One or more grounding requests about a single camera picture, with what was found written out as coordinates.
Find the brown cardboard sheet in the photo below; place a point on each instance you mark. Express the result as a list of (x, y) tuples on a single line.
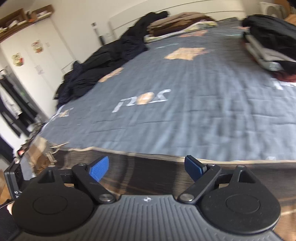
[(291, 10)]

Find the white fan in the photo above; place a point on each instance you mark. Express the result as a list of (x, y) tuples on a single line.
[(272, 8)]

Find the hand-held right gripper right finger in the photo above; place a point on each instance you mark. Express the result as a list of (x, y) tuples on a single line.
[(194, 169)]

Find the blue-grey printed quilt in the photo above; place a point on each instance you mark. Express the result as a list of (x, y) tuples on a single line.
[(196, 104)]

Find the hanging dark clothes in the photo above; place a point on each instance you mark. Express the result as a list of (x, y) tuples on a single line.
[(16, 104)]

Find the pile of dark clothes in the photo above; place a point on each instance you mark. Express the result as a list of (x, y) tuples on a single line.
[(97, 67)]

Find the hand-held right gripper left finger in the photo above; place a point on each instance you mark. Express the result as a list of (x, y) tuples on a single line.
[(99, 170)]

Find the stack of folded black clothes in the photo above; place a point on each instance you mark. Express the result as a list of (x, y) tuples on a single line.
[(270, 39)]

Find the cardboard boxes on wardrobe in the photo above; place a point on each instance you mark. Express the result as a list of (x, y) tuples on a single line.
[(23, 20)]

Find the colourful wardrobe sticker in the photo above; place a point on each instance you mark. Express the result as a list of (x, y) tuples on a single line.
[(37, 46), (18, 59)]

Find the person's left forearm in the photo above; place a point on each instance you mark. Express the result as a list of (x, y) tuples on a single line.
[(7, 224)]

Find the white wardrobe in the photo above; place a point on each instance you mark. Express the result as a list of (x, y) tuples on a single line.
[(46, 76)]

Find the stack of folded brown clothes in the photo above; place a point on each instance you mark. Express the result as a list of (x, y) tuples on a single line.
[(180, 23)]

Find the brown plaid scarf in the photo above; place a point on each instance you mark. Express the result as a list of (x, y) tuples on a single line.
[(150, 176)]

